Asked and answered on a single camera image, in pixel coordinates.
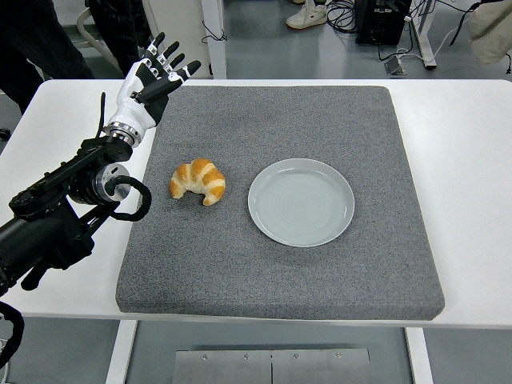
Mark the beige cloth bag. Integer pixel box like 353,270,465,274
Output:
467,0,512,67

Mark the white chair frame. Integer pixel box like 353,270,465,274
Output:
75,7,121,71

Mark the person's leg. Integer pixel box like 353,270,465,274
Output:
86,0,147,79
0,0,95,115

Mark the white upright post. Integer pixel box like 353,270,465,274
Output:
201,0,228,79

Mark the grey felt mat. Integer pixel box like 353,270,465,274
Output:
114,85,446,322

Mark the grey round plate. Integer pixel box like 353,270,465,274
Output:
247,158,356,248

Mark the white desk leg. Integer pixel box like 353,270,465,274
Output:
411,0,438,71

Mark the white cabinet panel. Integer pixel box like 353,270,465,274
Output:
142,0,213,79

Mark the white table leg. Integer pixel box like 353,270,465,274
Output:
403,326,435,384
104,319,139,384

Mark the grey foot pedal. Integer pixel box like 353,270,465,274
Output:
383,55,408,76

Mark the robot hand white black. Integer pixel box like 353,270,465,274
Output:
106,32,202,130

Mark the golden croissant bread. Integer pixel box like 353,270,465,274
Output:
169,158,227,207

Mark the black floor cable bundle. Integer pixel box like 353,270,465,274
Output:
326,0,361,33

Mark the person's white shoe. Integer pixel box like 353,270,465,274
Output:
285,2,329,30

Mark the black computer tower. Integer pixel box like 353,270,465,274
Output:
354,0,413,46

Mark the grey metal plate with screws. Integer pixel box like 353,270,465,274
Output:
172,348,372,384

